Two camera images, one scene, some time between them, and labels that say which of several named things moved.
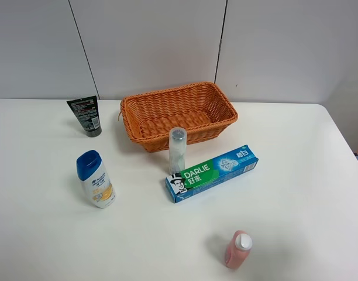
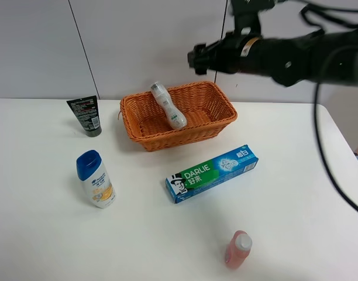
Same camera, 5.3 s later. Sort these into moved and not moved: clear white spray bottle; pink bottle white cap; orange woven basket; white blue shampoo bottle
Moved: clear white spray bottle
Not moved: orange woven basket; pink bottle white cap; white blue shampoo bottle
